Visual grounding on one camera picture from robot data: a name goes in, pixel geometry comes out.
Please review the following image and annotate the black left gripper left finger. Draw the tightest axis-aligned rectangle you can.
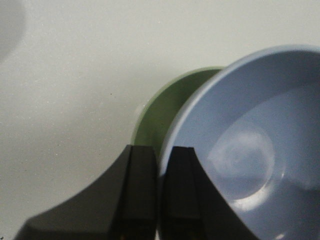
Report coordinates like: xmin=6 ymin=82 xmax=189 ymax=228
xmin=16 ymin=145 xmax=157 ymax=240

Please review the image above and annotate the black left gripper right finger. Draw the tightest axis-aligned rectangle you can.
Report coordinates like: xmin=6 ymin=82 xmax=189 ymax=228
xmin=159 ymin=146 xmax=257 ymax=240

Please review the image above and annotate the light green bowl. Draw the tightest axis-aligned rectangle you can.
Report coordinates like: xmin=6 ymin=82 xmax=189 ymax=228
xmin=131 ymin=66 xmax=223 ymax=155

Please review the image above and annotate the blue bowl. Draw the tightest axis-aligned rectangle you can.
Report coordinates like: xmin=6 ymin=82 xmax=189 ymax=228
xmin=159 ymin=45 xmax=320 ymax=240

